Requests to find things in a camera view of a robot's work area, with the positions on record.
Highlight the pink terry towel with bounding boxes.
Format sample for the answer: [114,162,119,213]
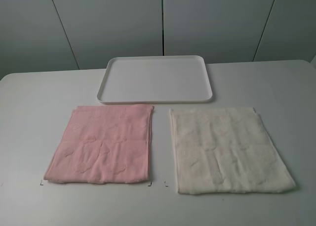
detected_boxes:
[43,104,154,184]

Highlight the cream white terry towel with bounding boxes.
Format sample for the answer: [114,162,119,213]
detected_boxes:
[169,107,296,195]

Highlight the white rectangular plastic tray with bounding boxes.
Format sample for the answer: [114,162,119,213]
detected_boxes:
[97,55,213,104]

